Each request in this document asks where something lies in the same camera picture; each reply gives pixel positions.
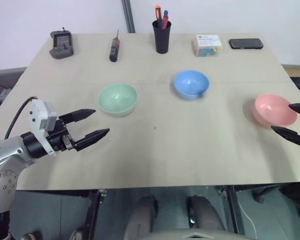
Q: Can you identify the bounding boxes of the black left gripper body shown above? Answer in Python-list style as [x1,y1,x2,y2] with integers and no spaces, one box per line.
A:
[46,117,79,153]

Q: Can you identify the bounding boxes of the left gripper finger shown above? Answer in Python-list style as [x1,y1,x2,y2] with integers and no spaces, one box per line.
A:
[58,108,97,125]
[74,128,111,152]

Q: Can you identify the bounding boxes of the pink-red bowl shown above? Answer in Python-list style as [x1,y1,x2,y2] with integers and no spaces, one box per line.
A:
[252,93,298,129]

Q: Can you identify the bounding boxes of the cardboard box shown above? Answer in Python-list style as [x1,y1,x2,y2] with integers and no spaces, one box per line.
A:
[281,64,300,77]

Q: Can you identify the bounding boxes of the green bowl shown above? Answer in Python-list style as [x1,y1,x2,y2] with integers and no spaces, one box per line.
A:
[97,83,138,118]

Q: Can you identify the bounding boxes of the black chair base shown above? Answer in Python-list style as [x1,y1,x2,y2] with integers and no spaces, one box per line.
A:
[250,181,300,222]

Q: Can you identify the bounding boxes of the black metal table leg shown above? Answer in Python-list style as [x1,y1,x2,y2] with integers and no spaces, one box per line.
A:
[86,188,108,240]
[224,184,246,236]

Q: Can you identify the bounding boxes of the black and red screwdriver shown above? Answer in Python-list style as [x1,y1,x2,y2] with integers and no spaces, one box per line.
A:
[108,29,123,63]

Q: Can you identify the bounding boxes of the black smartphone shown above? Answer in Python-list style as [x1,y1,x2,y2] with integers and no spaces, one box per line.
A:
[228,37,264,51]

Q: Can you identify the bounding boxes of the dark rounded robot leg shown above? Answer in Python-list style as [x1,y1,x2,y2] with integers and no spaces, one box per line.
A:
[123,194,159,240]
[188,194,226,234]

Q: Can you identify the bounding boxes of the blue bowl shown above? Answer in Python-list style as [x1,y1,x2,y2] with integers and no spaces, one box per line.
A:
[173,70,211,101]

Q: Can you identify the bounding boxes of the clear box of coloured clips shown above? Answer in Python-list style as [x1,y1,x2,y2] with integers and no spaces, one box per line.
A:
[191,34,224,58]

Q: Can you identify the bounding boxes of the black pen cup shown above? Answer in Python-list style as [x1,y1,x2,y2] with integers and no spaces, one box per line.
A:
[151,19,173,55]

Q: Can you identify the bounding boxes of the orange and black tool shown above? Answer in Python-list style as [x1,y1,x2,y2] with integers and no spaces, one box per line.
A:
[153,4,163,29]

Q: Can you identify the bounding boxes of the red pen with blue cap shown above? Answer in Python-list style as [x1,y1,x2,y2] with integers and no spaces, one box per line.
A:
[160,9,170,30]

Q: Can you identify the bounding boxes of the grey robot torso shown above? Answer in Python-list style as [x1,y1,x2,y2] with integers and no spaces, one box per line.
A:
[141,228,244,240]

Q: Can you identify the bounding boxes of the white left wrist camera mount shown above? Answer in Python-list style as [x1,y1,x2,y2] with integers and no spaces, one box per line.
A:
[28,99,60,157]

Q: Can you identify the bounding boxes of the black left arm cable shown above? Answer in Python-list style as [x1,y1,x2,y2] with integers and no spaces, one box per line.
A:
[4,95,39,140]

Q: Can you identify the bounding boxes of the white device with red wire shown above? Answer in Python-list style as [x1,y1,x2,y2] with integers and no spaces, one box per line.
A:
[0,84,11,101]

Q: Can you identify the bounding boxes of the white floor cable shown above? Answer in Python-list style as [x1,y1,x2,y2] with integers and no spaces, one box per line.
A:
[239,206,259,235]

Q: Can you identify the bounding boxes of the grey vertical post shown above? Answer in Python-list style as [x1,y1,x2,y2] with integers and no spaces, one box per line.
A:
[121,0,137,34]

